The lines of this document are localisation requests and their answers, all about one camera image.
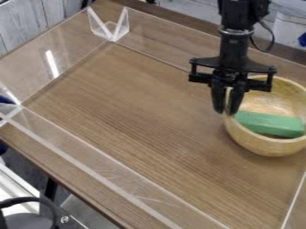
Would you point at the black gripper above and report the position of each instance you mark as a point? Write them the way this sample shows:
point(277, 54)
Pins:
point(232, 70)

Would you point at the brown wooden bowl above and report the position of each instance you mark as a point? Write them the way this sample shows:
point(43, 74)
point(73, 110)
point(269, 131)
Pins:
point(287, 101)

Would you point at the green rectangular block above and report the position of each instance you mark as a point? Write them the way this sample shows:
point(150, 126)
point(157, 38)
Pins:
point(272, 124)

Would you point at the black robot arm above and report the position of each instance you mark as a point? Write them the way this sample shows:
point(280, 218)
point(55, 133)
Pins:
point(240, 15)

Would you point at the white cylindrical container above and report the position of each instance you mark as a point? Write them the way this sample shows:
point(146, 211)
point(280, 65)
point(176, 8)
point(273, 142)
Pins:
point(291, 30)

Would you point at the black table leg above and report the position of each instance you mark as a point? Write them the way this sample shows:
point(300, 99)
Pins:
point(51, 189)

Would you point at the clear acrylic corner bracket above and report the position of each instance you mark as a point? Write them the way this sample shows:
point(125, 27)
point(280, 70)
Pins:
point(110, 30)

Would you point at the clear acrylic front wall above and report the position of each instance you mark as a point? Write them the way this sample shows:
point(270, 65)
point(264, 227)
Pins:
point(123, 195)

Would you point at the grey metal base plate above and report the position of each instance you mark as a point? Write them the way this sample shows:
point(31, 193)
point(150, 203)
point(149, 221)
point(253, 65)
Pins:
point(75, 215)

